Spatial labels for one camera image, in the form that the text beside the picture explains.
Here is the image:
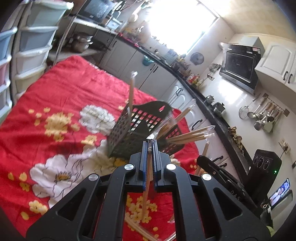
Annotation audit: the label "red floral blanket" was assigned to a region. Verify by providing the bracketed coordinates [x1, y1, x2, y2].
[0, 55, 204, 241]

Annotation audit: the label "pile of chopsticks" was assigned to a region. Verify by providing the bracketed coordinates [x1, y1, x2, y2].
[124, 210, 178, 241]

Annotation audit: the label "brown ginger root pile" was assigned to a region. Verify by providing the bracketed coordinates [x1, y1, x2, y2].
[228, 126, 244, 151]

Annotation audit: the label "white wall socket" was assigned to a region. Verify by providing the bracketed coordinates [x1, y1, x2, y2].
[279, 139, 290, 153]

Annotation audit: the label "black microwave oven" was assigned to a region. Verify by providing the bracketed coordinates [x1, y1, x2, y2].
[76, 0, 116, 24]

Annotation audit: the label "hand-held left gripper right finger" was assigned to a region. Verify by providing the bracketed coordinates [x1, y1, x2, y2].
[153, 139, 271, 241]

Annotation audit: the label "black plastic utensil basket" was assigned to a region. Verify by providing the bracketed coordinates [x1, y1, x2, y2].
[107, 100, 185, 160]

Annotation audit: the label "steel teapot with black lid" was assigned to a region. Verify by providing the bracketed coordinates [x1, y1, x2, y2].
[212, 102, 226, 116]

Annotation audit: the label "wooden chopstick pair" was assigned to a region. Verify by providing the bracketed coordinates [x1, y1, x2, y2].
[195, 141, 210, 176]
[166, 133, 215, 145]
[158, 98, 197, 137]
[127, 71, 139, 121]
[141, 132, 160, 224]
[165, 125, 216, 142]

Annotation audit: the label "white pastel plastic drawer tower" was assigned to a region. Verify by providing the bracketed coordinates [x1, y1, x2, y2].
[0, 27, 19, 114]

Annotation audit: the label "round wall fan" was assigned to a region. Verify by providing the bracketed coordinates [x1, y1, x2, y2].
[190, 52, 204, 65]

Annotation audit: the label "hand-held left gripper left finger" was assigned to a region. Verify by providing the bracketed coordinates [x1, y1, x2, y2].
[25, 140, 148, 241]

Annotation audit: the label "black appliance with dials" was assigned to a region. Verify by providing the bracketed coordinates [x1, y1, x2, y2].
[245, 149, 282, 209]

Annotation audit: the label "hanging wire strainer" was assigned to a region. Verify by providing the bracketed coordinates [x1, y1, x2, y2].
[239, 94, 262, 120]

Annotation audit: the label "row of condiment bottles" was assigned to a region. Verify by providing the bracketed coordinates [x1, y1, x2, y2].
[176, 62, 204, 87]

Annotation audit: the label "blue-grey plastic box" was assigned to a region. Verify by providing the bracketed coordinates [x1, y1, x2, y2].
[107, 11, 124, 29]

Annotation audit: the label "smartphone with lit screen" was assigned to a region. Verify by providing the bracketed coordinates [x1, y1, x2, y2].
[268, 178, 291, 207]

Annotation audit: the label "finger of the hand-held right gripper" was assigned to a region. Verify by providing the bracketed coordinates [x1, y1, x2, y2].
[196, 155, 223, 183]

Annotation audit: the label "steel cooking pot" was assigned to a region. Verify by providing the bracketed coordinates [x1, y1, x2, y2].
[69, 32, 94, 52]

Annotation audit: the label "blue plastic drawer tower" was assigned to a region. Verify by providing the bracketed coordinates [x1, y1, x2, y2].
[11, 0, 74, 100]

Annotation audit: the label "metal shelf rack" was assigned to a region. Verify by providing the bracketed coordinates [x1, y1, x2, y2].
[47, 17, 121, 67]

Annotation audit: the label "black glass range hood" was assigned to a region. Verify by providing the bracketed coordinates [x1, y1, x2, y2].
[218, 37, 265, 94]

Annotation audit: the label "kitchen window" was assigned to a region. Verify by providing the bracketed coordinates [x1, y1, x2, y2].
[139, 0, 219, 55]

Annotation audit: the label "white upper wall cabinet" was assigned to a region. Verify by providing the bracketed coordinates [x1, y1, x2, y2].
[254, 42, 296, 90]

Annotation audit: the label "row of hanging metal ladles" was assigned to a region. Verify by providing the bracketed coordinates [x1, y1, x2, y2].
[247, 93, 290, 133]

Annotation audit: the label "white kitchen cabinets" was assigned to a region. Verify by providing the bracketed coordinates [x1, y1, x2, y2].
[95, 35, 252, 186]

